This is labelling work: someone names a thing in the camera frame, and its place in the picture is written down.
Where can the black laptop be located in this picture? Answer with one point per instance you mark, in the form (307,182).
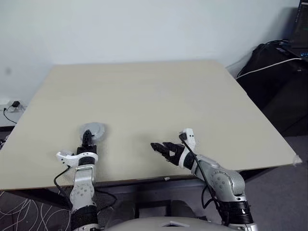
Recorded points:
(303,24)

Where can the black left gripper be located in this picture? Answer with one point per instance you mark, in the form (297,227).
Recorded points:
(86,150)

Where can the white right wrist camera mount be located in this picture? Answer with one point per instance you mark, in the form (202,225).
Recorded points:
(190,136)

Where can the clear tape piece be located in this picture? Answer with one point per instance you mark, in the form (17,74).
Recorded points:
(298,160)

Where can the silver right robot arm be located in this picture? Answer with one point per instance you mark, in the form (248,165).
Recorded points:
(226,183)

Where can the large black bag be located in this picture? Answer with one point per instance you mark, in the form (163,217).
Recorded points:
(272,96)

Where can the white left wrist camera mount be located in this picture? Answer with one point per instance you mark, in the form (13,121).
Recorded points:
(63,157)

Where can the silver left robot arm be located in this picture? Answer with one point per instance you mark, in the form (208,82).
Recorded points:
(83,190)

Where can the black power adapter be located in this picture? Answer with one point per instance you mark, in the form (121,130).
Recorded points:
(16,104)

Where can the white power strip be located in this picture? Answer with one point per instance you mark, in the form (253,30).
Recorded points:
(3,101)

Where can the silver robot torso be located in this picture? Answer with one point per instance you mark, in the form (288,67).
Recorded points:
(144,225)

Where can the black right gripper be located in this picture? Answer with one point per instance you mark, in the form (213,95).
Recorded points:
(180,156)

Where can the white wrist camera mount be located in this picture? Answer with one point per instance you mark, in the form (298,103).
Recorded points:
(63,157)
(190,136)

